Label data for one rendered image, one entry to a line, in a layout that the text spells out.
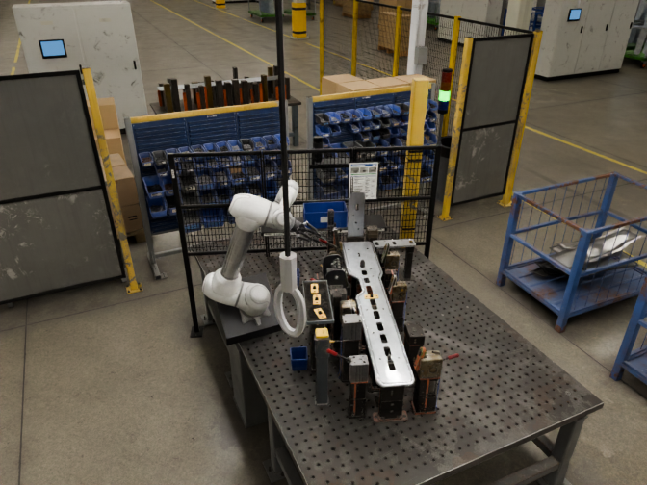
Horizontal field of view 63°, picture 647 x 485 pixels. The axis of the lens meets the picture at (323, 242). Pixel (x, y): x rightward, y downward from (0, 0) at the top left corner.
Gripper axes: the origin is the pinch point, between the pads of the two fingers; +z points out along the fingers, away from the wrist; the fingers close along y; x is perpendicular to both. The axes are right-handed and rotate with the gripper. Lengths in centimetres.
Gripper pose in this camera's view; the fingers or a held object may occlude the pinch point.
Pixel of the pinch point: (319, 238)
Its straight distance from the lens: 340.8
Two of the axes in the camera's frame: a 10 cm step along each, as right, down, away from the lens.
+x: -0.9, -4.9, 8.7
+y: 5.4, -7.5, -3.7
